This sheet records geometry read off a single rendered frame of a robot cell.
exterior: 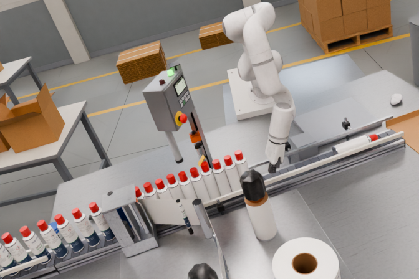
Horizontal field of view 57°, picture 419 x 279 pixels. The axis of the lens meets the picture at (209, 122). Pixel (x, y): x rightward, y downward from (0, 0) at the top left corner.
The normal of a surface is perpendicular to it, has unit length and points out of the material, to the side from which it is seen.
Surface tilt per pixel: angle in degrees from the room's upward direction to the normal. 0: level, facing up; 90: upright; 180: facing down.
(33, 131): 90
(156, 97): 90
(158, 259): 0
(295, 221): 0
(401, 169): 0
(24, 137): 90
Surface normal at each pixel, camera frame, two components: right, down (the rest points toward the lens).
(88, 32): 0.01, 0.52
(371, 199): -0.26, -0.82
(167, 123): -0.37, 0.57
